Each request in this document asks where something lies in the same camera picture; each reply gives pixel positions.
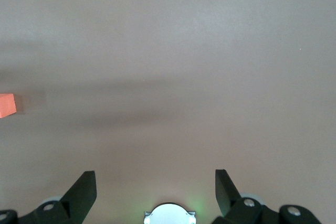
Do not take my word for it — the orange foam block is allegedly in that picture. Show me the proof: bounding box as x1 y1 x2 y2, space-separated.
0 93 18 119

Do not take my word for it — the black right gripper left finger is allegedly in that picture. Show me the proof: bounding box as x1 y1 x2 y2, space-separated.
0 170 97 224

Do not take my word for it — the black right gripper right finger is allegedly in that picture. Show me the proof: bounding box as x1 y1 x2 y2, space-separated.
211 168 322 224

